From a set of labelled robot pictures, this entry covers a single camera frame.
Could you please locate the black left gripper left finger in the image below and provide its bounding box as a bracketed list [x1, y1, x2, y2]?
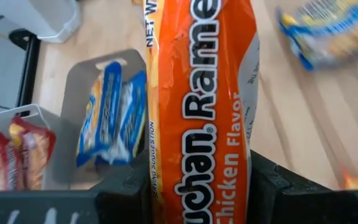
[0, 149, 151, 224]

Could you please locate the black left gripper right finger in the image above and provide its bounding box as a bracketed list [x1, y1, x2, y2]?
[247, 151, 358, 224]

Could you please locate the blue Maruchan ramen packet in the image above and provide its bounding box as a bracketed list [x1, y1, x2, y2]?
[96, 70, 148, 166]
[75, 61, 124, 168]
[276, 0, 358, 72]

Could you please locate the red Maruchan ramen packet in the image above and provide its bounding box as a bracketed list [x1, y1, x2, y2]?
[9, 116, 57, 190]
[0, 132, 23, 191]

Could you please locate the grey plastic bin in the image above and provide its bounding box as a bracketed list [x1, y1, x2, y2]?
[59, 49, 149, 187]

